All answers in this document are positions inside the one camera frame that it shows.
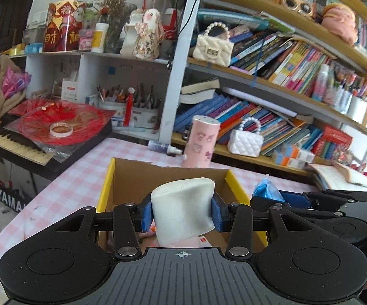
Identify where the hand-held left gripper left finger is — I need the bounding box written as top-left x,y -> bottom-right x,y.
53,194 -> 154,259

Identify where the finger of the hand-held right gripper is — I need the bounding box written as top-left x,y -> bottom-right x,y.
250,191 -> 343,222
302,190 -> 367,204

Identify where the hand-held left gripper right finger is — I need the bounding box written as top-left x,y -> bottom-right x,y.
210,195 -> 314,259

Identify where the blue plastic bag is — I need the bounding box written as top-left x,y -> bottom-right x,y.
252,174 -> 286,202

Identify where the white foam block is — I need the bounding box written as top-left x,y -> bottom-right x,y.
150,177 -> 216,246

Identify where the yellow cardboard box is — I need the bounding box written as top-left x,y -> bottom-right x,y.
96,157 -> 267,251

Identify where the stack of papers and workbooks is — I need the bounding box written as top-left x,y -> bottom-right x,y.
307,160 -> 367,194

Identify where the orange white blue carton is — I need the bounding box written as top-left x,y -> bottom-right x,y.
272,151 -> 306,169
282,143 -> 316,162

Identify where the sequin crown ornament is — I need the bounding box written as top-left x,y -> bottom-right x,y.
336,149 -> 356,166

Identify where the thick red dictionary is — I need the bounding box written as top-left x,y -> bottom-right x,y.
322,124 -> 353,148

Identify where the dark blue spray bottle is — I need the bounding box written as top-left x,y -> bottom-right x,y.
147,140 -> 183,157

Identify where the pink cartoon cylinder container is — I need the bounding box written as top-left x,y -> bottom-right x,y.
182,115 -> 221,168

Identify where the white quilted pearl handbag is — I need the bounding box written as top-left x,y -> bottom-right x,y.
227,117 -> 263,158

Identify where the white pen holder cup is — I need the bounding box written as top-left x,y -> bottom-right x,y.
347,94 -> 367,124

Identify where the pink checkered printed tablecloth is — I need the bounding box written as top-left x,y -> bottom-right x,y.
0,137 -> 317,293

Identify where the row of blue spined books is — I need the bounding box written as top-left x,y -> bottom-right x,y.
172,94 -> 322,156

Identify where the white pen organizer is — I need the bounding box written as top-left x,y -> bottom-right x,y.
96,84 -> 163,128

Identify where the red tassel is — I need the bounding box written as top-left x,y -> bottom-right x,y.
123,86 -> 135,127

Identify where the red decoration in plastic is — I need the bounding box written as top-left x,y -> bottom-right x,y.
4,98 -> 117,162

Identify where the pastel striped bottle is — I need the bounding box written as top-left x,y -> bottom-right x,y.
311,64 -> 329,102

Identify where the pale-edged paperback book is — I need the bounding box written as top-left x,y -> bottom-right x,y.
180,88 -> 217,104
181,77 -> 220,95

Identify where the clear tape roll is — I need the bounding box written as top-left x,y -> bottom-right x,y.
49,121 -> 73,137

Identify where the row of colourful slanted books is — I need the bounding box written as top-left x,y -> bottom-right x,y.
230,32 -> 330,94

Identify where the white wooden bookshelf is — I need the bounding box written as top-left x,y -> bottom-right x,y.
25,0 -> 367,178

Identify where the white box red label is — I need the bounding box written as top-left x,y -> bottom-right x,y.
61,78 -> 79,102

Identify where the black piano keyboard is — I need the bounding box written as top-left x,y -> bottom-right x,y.
0,111 -> 112,181

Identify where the cream quilted pearl handbag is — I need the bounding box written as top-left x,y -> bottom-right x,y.
192,22 -> 235,67

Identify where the pink plush toy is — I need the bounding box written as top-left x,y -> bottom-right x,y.
322,3 -> 359,45

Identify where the floral rabbit fabric bag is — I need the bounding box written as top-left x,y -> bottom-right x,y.
120,8 -> 165,61

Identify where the white jar yellow label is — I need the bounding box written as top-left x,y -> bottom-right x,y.
90,23 -> 109,53

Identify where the small pink box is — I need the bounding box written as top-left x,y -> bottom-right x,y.
78,28 -> 93,51

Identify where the pink foil wrap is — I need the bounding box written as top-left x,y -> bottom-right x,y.
1,67 -> 32,99

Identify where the gold retro speaker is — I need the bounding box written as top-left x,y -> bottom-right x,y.
280,0 -> 314,18

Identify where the red festive figure box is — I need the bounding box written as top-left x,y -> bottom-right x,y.
42,2 -> 87,53

